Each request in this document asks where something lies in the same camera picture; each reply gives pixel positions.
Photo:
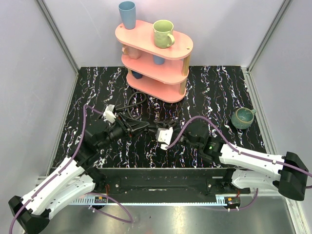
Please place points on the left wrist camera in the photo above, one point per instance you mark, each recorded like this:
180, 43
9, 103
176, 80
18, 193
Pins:
109, 113

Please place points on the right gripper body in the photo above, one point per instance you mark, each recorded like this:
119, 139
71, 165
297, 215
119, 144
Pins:
184, 140

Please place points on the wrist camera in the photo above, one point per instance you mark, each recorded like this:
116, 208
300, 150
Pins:
164, 136
109, 113

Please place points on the pink mug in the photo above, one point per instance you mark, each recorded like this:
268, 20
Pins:
132, 52

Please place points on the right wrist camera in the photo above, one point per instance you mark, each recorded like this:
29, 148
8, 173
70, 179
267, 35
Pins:
164, 136

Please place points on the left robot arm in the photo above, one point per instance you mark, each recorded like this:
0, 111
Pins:
75, 176

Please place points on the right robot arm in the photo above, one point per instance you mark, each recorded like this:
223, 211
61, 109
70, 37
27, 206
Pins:
286, 174

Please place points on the blue plastic tumbler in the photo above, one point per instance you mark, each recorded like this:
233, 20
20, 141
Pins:
127, 10

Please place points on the pink three-tier shelf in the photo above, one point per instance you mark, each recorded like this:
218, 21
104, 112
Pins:
166, 82

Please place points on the teal ceramic cup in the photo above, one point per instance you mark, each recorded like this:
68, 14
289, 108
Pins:
242, 118

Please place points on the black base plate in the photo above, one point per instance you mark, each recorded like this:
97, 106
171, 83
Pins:
165, 185

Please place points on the blue cup middle shelf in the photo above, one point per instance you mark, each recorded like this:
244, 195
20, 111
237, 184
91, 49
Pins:
158, 60

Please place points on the black marble mat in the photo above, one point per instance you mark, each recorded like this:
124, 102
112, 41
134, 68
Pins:
214, 92

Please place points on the green mug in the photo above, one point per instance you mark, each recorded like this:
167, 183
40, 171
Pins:
163, 34

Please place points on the dark blue cup lower shelf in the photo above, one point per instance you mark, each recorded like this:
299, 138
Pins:
137, 75

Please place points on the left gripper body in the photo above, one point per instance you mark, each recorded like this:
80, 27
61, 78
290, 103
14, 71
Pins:
125, 126

